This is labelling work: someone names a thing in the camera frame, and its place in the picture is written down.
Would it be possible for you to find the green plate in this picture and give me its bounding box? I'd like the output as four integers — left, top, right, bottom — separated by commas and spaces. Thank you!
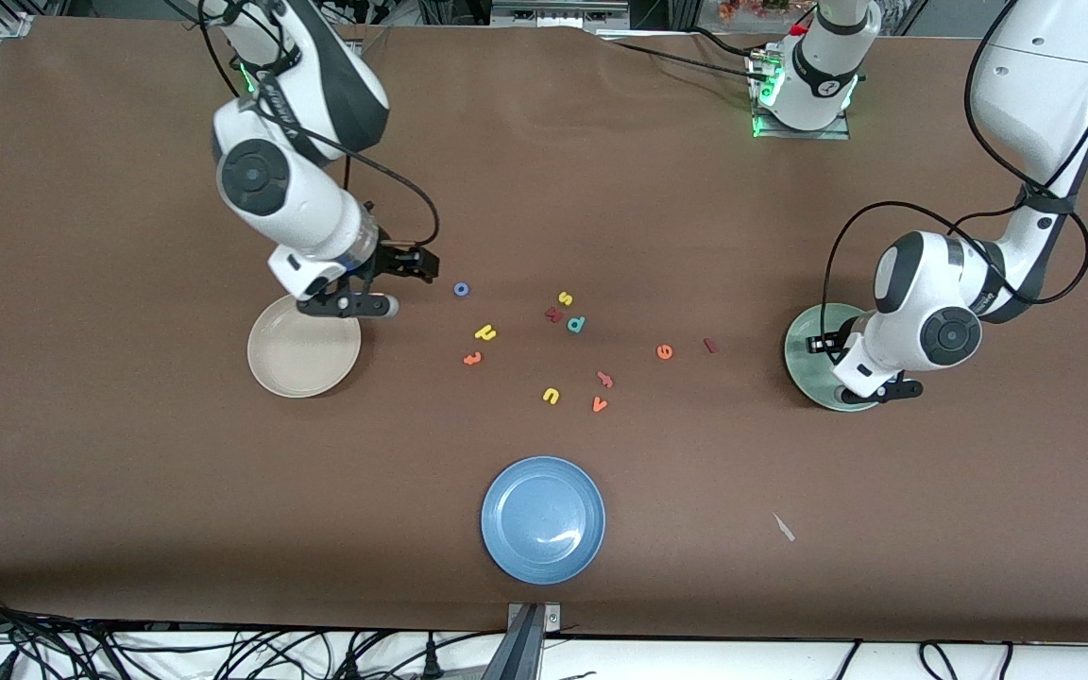
784, 304, 885, 413

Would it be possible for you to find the grey power strip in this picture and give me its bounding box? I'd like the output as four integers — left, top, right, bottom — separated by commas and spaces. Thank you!
492, 0, 630, 29

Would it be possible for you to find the beige brown plate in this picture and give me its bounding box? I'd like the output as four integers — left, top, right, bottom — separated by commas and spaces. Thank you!
246, 295, 363, 399

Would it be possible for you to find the black base power cable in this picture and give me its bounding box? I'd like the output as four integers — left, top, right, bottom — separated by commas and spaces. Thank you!
601, 26, 776, 88

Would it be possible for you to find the brown table cover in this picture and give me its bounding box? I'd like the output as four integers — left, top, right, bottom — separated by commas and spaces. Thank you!
0, 14, 1088, 643

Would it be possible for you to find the blue plate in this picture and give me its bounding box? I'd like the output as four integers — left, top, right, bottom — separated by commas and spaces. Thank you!
481, 456, 606, 586

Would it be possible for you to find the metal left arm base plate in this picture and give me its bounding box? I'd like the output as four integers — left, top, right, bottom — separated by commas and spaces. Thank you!
750, 47, 852, 141

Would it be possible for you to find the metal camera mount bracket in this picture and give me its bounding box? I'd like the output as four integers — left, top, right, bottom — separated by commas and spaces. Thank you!
483, 603, 562, 680

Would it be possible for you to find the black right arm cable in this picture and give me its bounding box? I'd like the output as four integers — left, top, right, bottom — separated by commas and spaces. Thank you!
166, 0, 441, 256

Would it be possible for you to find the black cable tangle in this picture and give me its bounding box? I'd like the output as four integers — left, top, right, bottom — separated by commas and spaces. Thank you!
0, 586, 507, 680

